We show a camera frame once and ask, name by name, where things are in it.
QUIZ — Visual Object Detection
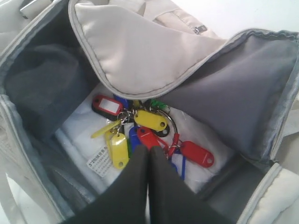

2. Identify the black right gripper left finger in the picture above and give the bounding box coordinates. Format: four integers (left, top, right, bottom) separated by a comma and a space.
72, 146, 149, 224

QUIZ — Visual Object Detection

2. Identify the colourful key tag bunch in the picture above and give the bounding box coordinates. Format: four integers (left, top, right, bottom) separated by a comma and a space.
91, 95, 214, 179

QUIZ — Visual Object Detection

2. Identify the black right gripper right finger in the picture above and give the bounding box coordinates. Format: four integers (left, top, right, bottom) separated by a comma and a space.
148, 147, 224, 224

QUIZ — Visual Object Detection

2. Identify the white plastic package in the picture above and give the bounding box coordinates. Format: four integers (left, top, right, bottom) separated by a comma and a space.
55, 85, 233, 193

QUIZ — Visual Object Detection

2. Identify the cream fabric duffel bag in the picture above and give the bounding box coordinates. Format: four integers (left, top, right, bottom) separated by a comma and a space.
0, 0, 299, 224

